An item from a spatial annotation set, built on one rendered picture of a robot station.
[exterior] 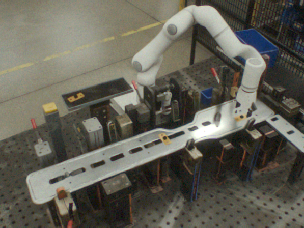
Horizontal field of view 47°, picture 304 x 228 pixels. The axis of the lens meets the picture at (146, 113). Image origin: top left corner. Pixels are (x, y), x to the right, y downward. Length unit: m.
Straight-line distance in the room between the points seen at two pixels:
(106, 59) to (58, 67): 0.59
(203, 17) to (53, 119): 0.91
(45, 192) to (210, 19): 1.12
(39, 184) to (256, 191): 1.16
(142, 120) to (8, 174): 0.85
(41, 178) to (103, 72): 2.57
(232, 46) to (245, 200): 0.83
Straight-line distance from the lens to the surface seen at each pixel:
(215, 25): 1.78
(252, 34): 2.62
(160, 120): 2.00
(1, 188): 2.16
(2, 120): 3.73
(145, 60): 2.07
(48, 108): 1.84
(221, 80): 2.05
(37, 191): 1.69
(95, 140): 1.79
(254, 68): 1.80
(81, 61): 4.39
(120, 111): 2.40
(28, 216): 2.00
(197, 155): 1.71
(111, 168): 1.71
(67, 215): 1.53
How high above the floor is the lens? 2.29
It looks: 41 degrees down
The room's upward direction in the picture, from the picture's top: straight up
